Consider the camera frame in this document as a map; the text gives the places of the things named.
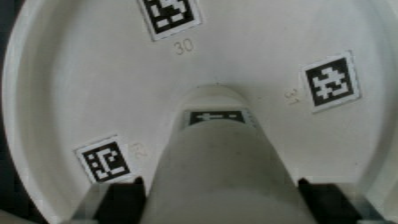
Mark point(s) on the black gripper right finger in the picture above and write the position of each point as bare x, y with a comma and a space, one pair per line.
327, 202

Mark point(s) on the white cylindrical table leg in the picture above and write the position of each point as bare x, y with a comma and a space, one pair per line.
223, 183

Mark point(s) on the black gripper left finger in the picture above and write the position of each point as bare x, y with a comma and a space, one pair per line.
119, 207

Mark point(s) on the white round table top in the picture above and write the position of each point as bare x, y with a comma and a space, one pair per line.
107, 59

